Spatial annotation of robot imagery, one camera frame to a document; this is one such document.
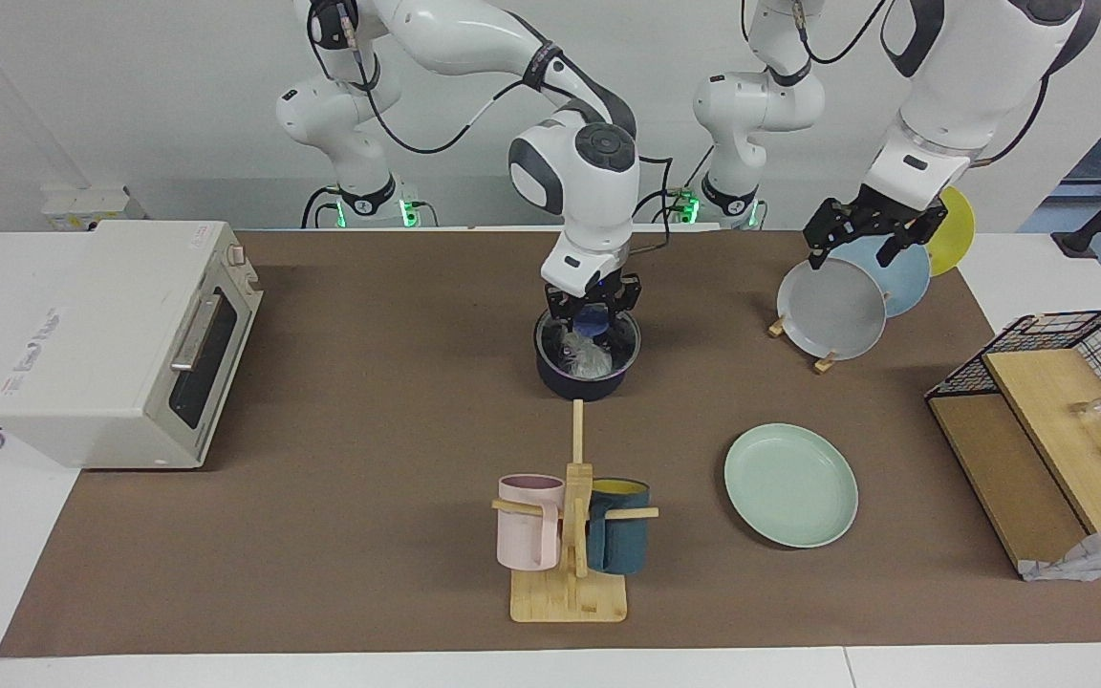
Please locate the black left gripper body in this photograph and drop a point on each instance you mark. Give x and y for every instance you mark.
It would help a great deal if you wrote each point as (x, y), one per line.
(880, 218)

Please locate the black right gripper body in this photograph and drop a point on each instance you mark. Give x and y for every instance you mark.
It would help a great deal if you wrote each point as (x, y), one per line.
(593, 294)

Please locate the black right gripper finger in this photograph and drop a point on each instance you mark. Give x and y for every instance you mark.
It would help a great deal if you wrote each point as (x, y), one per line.
(627, 311)
(562, 315)

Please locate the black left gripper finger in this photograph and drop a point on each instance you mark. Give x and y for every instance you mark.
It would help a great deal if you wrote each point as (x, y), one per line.
(816, 247)
(893, 250)

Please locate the glass lid blue knob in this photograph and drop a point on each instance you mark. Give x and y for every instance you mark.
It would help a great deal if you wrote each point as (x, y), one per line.
(594, 320)

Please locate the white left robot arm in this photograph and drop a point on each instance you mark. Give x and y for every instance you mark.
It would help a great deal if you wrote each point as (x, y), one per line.
(952, 96)

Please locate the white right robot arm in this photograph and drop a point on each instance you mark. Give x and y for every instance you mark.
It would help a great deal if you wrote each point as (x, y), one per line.
(598, 191)

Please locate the light blue plate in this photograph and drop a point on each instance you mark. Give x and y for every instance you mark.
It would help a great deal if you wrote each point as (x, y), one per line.
(906, 279)

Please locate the grey plate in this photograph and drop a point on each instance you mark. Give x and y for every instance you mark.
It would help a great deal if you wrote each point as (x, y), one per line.
(832, 311)

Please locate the yellow plate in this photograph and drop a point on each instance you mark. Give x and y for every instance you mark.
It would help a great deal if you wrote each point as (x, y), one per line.
(958, 234)

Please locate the wooden plate rack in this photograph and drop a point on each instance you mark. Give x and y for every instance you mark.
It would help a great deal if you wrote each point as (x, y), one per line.
(825, 362)

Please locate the light green plate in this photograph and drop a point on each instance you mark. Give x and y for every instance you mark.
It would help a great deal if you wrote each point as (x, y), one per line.
(789, 487)

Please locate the pink mug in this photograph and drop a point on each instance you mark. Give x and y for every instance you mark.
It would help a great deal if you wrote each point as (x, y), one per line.
(522, 535)

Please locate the dark teal mug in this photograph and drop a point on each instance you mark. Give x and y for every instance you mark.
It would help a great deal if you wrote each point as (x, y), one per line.
(622, 540)

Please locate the wooden mug tree stand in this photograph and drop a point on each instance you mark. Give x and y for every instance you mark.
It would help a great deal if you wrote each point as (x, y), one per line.
(570, 597)

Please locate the brown table mat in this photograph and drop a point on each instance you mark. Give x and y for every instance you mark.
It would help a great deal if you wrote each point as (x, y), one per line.
(369, 535)

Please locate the beige toaster oven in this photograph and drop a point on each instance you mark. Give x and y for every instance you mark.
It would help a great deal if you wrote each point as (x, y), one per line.
(82, 334)

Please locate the white wall socket box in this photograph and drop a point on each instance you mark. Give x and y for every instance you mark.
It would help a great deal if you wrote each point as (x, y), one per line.
(82, 205)

